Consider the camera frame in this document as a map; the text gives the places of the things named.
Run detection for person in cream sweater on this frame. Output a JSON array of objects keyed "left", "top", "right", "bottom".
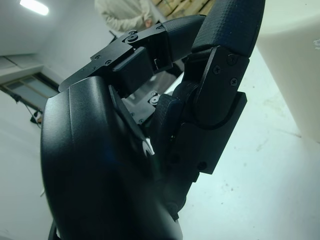
[{"left": 94, "top": 0, "right": 154, "bottom": 32}]

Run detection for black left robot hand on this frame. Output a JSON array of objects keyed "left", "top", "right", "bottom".
[{"left": 39, "top": 0, "right": 266, "bottom": 240}]

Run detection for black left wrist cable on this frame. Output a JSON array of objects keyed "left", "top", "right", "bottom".
[{"left": 46, "top": 217, "right": 61, "bottom": 240}]

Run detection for dark framed window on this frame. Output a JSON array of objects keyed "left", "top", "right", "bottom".
[{"left": 0, "top": 71, "right": 60, "bottom": 101}]

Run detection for cream two-slot toaster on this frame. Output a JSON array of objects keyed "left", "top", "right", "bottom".
[{"left": 257, "top": 0, "right": 320, "bottom": 145}]

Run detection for black tripod stand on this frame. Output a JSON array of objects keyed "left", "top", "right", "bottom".
[{"left": 9, "top": 93, "right": 45, "bottom": 126}]

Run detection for stacked wooden pallets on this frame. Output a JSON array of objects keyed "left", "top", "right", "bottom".
[{"left": 152, "top": 0, "right": 213, "bottom": 17}]

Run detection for ceiling light panel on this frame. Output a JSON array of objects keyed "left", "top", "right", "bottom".
[{"left": 19, "top": 0, "right": 50, "bottom": 10}]

